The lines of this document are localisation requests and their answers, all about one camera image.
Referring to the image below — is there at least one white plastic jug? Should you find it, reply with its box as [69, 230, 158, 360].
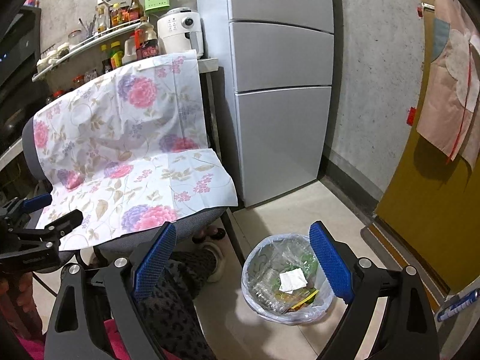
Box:
[122, 34, 139, 65]

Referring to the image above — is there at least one green plastic bottle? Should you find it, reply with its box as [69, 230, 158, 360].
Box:
[296, 251, 319, 276]

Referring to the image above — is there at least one person's left hand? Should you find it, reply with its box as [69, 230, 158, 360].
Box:
[0, 270, 42, 340]

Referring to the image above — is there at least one clear yellow-label wrapper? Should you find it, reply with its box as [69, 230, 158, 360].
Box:
[275, 287, 321, 314]

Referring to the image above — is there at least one floral printed cloth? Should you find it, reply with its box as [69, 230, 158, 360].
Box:
[33, 49, 239, 252]

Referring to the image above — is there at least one white corner shelf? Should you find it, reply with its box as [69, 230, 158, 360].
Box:
[32, 17, 151, 83]

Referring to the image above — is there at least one white air fryer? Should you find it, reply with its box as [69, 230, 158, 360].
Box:
[157, 7, 205, 59]

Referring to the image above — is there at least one yellow green bottle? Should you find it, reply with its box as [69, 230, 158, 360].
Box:
[110, 41, 124, 69]

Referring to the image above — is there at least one blue white tube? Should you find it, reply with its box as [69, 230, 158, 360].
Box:
[437, 289, 480, 321]

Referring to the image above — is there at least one white tissue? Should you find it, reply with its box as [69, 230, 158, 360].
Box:
[278, 268, 308, 294]

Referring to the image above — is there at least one large red-label soy sauce bottle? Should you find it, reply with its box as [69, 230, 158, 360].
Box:
[135, 17, 161, 61]

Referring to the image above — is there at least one pink paper hanging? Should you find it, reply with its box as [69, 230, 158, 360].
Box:
[416, 17, 480, 166]

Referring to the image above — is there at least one dark red slipper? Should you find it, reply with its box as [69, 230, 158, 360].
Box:
[192, 227, 226, 244]

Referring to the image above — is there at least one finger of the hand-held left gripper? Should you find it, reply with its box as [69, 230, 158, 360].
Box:
[35, 210, 84, 239]
[17, 194, 53, 212]

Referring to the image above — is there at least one person's leopard print leg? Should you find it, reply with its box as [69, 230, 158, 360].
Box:
[135, 249, 222, 360]

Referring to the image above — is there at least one white slipper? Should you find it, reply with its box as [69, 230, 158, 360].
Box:
[195, 242, 227, 284]

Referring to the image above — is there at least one pink garment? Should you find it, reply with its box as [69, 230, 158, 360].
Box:
[0, 317, 173, 360]

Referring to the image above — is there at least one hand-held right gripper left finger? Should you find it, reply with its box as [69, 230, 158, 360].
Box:
[44, 222, 178, 360]

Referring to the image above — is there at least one grey office chair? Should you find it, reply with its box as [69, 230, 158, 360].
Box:
[20, 114, 250, 301]

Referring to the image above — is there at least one small dark bottle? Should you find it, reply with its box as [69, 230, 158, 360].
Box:
[100, 45, 113, 75]

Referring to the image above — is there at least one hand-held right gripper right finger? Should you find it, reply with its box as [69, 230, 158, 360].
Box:
[309, 221, 440, 360]

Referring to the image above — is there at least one yellow door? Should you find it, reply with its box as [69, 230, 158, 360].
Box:
[375, 26, 480, 297]

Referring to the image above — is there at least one black range hood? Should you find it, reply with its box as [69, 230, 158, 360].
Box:
[0, 5, 42, 91]

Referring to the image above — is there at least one trash bin with white bag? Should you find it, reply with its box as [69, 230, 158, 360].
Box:
[242, 233, 336, 325]

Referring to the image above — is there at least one cup of kitchen tools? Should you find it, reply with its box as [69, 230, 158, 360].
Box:
[78, 15, 99, 40]

